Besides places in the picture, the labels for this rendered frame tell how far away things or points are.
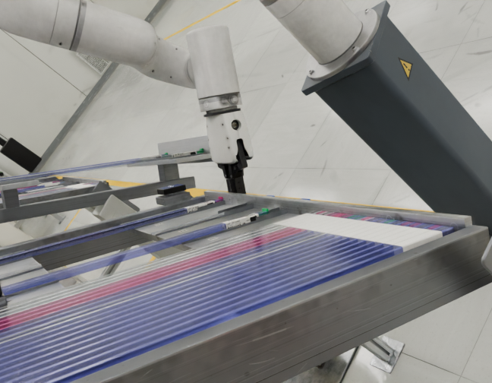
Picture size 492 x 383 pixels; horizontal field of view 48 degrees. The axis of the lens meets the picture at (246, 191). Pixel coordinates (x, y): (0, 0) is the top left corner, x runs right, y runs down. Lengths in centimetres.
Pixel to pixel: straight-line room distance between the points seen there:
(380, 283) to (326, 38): 71
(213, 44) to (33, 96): 761
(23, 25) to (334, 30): 58
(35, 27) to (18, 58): 766
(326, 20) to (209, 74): 26
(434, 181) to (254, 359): 98
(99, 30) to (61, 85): 771
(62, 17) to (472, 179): 93
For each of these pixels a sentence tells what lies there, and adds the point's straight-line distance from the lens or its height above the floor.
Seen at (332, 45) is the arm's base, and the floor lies 74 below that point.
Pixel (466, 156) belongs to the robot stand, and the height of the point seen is 33.
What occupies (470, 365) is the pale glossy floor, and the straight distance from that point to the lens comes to 148.
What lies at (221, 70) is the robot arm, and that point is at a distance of 107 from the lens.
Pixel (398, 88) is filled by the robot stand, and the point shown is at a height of 59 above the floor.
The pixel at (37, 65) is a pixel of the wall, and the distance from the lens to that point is 870.
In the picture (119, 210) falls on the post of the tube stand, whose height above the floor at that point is 79.
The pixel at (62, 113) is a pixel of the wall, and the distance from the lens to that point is 868.
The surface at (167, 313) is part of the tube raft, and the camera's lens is 52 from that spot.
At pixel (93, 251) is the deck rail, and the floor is 86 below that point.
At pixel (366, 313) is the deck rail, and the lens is 53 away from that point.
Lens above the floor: 118
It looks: 25 degrees down
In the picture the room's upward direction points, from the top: 51 degrees counter-clockwise
